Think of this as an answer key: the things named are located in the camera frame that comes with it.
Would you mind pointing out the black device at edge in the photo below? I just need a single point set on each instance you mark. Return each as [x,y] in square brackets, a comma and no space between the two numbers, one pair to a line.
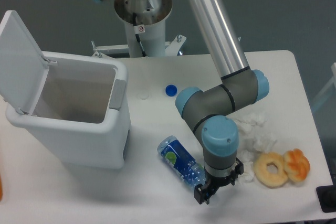
[326,197]

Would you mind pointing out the white trash bin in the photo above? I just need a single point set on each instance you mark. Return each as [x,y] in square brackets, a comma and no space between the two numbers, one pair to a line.
[76,106]

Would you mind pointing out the orange object at edge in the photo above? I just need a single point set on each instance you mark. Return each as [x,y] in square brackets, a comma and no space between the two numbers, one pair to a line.
[1,189]

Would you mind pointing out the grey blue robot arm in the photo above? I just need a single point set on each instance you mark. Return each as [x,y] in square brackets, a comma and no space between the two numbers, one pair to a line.
[205,112]

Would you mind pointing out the upper crumpled white tissue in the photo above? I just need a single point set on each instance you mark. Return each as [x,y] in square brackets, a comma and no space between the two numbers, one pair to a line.
[254,134]

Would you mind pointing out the white frame at right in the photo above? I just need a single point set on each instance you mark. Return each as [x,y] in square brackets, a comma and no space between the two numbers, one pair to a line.
[325,93]

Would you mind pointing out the blue bottle cap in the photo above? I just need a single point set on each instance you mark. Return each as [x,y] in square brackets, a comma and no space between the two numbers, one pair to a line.
[171,90]

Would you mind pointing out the blue label plastic bottle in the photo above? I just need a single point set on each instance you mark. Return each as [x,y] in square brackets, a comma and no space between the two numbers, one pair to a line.
[185,166]

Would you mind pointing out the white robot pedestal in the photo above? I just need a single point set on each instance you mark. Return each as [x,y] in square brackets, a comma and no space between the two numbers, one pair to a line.
[144,22]

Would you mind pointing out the white bottle cap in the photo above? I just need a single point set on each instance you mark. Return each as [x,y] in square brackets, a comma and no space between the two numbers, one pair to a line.
[143,95]

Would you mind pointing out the orange glazed bun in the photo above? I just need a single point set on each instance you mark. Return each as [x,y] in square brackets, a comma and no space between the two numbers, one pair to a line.
[296,165]

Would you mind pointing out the plain ring doughnut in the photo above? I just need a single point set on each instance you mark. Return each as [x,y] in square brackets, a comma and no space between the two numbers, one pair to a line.
[269,169]

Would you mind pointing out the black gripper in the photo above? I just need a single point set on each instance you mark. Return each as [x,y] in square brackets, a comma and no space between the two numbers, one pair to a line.
[203,192]

